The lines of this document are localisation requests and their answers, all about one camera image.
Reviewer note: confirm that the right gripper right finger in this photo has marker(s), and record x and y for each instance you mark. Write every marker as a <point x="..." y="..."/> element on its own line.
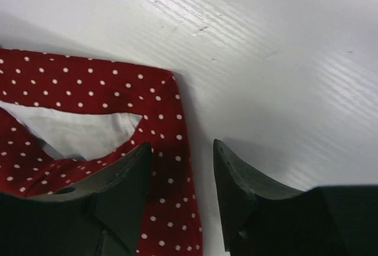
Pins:
<point x="261" y="216"/>

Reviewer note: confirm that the red polka dot skirt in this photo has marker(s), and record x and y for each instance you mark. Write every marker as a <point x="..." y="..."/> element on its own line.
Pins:
<point x="171" y="223"/>

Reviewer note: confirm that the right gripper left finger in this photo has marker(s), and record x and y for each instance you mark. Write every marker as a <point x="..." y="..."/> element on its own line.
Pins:
<point x="99" y="215"/>

